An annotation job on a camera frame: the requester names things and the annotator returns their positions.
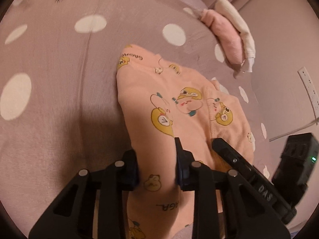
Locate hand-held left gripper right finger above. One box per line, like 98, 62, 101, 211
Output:
174, 137, 291, 239

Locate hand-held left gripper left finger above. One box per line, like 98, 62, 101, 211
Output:
29, 149, 139, 239

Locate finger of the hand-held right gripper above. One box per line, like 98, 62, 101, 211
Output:
211, 138, 253, 178

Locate pink cartoon print shirt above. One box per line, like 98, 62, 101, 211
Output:
116, 44, 256, 239

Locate white power strip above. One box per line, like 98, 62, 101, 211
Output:
298, 66, 319, 111

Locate mauve polka dot bed sheet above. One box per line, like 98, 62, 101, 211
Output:
0, 0, 272, 239

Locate folded white cloth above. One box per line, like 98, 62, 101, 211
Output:
214, 0, 256, 73

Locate white power cable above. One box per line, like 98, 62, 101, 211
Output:
269, 118, 319, 141

